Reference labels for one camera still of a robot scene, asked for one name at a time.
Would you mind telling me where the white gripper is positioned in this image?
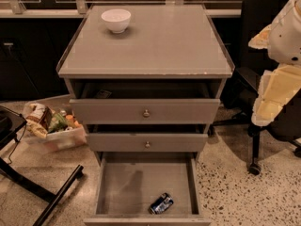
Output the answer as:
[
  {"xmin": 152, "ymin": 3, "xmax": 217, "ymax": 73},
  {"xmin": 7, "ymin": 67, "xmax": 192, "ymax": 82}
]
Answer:
[{"xmin": 248, "ymin": 0, "xmax": 301, "ymax": 126}]

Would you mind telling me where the blue pepsi can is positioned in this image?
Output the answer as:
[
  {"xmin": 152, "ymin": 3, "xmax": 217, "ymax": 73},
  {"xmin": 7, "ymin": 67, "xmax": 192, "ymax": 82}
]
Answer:
[{"xmin": 149, "ymin": 193, "xmax": 174, "ymax": 215}]

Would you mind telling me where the grey drawer cabinet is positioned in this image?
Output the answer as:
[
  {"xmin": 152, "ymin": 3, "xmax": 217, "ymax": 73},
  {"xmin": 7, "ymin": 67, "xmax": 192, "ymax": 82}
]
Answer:
[{"xmin": 55, "ymin": 3, "xmax": 236, "ymax": 226}]

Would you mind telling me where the brass top drawer knob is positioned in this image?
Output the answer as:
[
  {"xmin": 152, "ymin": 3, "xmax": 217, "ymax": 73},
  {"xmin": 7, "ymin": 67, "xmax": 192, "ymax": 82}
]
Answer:
[{"xmin": 143, "ymin": 109, "xmax": 151, "ymax": 118}]

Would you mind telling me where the brass drawer knob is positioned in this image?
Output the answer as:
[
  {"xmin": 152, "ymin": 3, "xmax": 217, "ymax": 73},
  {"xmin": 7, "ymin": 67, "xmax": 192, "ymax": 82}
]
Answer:
[
  {"xmin": 145, "ymin": 141, "xmax": 151, "ymax": 149},
  {"xmin": 143, "ymin": 109, "xmax": 151, "ymax": 118}
]

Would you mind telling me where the brass middle drawer knob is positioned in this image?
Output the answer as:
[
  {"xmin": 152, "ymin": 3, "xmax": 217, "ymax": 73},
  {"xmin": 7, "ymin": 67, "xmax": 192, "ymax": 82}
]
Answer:
[{"xmin": 145, "ymin": 141, "xmax": 151, "ymax": 149}]

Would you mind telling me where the dark item in top drawer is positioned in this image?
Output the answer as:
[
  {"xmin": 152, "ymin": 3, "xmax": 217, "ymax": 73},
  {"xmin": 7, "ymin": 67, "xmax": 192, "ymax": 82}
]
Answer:
[{"xmin": 94, "ymin": 89, "xmax": 111, "ymax": 99}]

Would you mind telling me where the grey top drawer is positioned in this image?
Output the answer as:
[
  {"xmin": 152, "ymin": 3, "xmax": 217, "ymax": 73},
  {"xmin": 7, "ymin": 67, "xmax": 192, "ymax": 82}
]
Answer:
[{"xmin": 71, "ymin": 80, "xmax": 219, "ymax": 124}]

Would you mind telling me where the grey drawer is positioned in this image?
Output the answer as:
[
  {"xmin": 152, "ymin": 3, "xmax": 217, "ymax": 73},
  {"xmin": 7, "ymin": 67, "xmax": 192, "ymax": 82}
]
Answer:
[
  {"xmin": 84, "ymin": 152, "xmax": 211, "ymax": 226},
  {"xmin": 71, "ymin": 80, "xmax": 219, "ymax": 124},
  {"xmin": 87, "ymin": 124, "xmax": 208, "ymax": 153}
]

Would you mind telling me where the grey bottom drawer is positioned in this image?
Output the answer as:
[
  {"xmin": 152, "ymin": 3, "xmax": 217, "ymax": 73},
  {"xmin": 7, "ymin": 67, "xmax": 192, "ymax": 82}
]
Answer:
[{"xmin": 84, "ymin": 152, "xmax": 211, "ymax": 226}]

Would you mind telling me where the grey middle drawer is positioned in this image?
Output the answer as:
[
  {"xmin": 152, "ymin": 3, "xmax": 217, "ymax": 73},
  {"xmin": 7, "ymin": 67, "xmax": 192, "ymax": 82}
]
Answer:
[{"xmin": 87, "ymin": 124, "xmax": 208, "ymax": 153}]

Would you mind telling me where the black office chair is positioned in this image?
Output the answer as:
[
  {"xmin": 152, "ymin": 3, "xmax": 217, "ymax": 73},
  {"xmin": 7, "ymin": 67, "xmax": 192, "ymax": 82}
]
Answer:
[{"xmin": 222, "ymin": 0, "xmax": 301, "ymax": 175}]

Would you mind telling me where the white ceramic bowl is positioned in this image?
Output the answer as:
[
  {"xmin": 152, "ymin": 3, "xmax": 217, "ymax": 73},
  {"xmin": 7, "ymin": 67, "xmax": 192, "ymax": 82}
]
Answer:
[{"xmin": 101, "ymin": 8, "xmax": 132, "ymax": 33}]

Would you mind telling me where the green snack bag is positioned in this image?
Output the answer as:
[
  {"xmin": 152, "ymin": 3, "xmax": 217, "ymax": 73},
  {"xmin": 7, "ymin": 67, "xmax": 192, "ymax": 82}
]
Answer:
[{"xmin": 48, "ymin": 113, "xmax": 68, "ymax": 133}]

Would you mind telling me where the clear plastic snack bin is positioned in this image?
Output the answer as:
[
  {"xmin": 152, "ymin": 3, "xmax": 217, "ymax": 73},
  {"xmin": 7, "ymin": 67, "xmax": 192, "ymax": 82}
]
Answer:
[{"xmin": 23, "ymin": 94, "xmax": 87, "ymax": 152}]

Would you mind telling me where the chip bag in bin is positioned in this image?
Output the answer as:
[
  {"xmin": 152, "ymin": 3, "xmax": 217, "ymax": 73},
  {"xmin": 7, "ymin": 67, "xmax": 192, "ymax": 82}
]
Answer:
[{"xmin": 26, "ymin": 103, "xmax": 52, "ymax": 138}]

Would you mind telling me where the black metal stand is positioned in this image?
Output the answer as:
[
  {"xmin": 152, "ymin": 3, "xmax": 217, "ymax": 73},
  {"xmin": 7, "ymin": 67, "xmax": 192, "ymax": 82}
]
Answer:
[{"xmin": 0, "ymin": 105, "xmax": 85, "ymax": 226}]

